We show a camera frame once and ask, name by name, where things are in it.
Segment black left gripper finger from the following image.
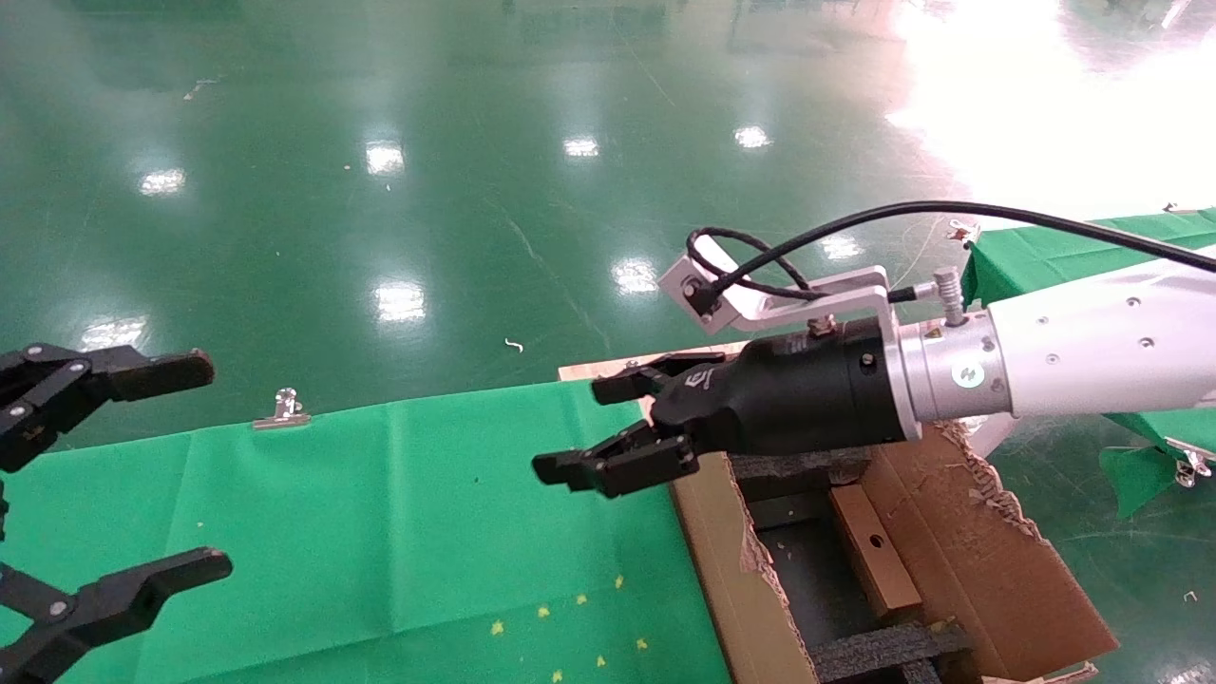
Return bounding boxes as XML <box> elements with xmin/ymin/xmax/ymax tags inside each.
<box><xmin>0</xmin><ymin>344</ymin><xmax>217</xmax><ymax>473</ymax></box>
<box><xmin>0</xmin><ymin>548</ymin><xmax>235</xmax><ymax>684</ymax></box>

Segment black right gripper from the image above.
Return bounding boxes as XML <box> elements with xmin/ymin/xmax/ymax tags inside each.
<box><xmin>532</xmin><ymin>318</ymin><xmax>922</xmax><ymax>500</ymax></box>

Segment small cardboard box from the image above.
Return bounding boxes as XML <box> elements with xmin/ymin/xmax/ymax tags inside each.
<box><xmin>828</xmin><ymin>483</ymin><xmax>924</xmax><ymax>620</ymax></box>

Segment large open cardboard carton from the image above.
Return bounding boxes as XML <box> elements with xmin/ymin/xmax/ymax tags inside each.
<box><xmin>670</xmin><ymin>418</ymin><xmax>1120</xmax><ymax>684</ymax></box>

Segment black foam insert block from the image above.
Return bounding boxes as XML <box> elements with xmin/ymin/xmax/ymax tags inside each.
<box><xmin>727</xmin><ymin>446</ymin><xmax>873</xmax><ymax>504</ymax></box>
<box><xmin>812</xmin><ymin>617</ymin><xmax>975</xmax><ymax>684</ymax></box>

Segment green cloth with yellow dots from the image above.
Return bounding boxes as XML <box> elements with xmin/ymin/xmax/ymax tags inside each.
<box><xmin>0</xmin><ymin>377</ymin><xmax>732</xmax><ymax>684</ymax></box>

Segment plain green table cloth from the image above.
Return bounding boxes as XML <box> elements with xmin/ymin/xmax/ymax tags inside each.
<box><xmin>959</xmin><ymin>207</ymin><xmax>1216</xmax><ymax>522</ymax></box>

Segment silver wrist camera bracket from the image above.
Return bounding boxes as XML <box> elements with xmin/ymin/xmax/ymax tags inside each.
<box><xmin>657</xmin><ymin>237</ymin><xmax>899</xmax><ymax>338</ymax></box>

